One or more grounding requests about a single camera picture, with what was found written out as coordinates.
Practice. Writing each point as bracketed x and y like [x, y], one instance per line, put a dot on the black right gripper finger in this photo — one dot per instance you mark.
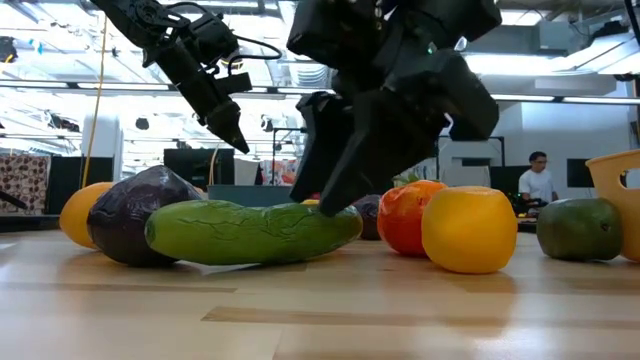
[385, 140]
[322, 135]

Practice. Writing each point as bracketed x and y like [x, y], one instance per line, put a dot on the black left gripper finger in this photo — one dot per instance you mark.
[227, 127]

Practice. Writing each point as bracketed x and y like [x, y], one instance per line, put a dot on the yellow lemon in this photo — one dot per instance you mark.
[310, 202]

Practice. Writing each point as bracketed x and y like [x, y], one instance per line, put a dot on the orange persimmon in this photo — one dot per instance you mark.
[402, 220]

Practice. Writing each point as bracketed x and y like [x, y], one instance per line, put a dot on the green cucumber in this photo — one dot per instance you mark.
[240, 235]

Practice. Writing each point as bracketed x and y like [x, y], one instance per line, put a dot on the orange mango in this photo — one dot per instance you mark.
[80, 215]

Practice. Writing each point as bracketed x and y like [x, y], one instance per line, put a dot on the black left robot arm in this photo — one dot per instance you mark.
[130, 17]

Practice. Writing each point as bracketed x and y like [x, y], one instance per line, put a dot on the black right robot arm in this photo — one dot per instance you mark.
[350, 30]

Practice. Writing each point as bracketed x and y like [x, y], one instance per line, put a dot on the black monitor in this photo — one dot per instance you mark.
[190, 167]
[580, 172]

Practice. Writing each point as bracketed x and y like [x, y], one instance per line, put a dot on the teal plastic basket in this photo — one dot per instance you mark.
[250, 194]

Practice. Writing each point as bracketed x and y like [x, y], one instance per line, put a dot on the black partition panel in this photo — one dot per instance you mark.
[65, 172]

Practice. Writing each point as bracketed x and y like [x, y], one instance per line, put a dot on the person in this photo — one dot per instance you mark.
[537, 185]

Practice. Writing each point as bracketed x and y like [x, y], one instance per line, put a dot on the ceiling light strip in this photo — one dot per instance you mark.
[575, 99]

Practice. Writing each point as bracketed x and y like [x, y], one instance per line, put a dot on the brown patterned partition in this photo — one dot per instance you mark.
[22, 182]

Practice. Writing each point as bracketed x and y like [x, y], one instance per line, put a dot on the green avocado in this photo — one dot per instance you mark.
[580, 230]

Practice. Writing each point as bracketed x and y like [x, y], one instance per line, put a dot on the yellow plastic basket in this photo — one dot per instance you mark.
[607, 185]

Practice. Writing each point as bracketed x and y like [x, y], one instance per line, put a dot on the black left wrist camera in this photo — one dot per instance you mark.
[212, 37]

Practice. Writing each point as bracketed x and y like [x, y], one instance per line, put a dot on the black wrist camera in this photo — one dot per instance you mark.
[212, 37]
[472, 100]

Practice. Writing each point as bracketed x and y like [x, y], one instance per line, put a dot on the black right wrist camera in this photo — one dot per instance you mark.
[472, 100]

